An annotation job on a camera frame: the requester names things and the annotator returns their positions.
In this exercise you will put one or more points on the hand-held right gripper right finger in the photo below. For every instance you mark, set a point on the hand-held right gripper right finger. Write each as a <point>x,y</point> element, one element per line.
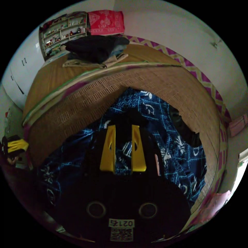
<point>139,157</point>

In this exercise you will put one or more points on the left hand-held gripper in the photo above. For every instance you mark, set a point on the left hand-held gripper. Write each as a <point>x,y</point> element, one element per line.
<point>7,150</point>

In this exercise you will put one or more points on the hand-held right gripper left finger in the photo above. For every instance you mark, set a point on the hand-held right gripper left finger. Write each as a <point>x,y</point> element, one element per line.
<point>108,155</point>

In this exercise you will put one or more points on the blue patterned long sleeve shirt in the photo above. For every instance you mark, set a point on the blue patterned long sleeve shirt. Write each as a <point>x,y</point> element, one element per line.
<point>174,155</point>

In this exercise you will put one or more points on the red patterned folded blanket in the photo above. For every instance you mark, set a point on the red patterned folded blanket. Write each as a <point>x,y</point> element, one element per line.
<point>105,22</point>

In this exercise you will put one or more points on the person's left hand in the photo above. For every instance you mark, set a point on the person's left hand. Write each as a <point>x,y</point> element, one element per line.
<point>13,160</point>

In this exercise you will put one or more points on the bed with woven mat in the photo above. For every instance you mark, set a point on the bed with woven mat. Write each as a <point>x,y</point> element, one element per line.
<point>81,100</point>

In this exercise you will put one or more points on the white cupboard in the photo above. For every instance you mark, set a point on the white cupboard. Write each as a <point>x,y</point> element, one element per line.
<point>21,65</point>

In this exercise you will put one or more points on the pink cloth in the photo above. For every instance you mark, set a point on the pink cloth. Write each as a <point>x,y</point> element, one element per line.
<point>216,205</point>

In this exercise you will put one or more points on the pile of clothes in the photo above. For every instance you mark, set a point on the pile of clothes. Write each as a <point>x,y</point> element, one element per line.
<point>93,48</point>

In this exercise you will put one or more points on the white shelf with small items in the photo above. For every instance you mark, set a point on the white shelf with small items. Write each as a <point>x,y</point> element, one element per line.
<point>64,33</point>

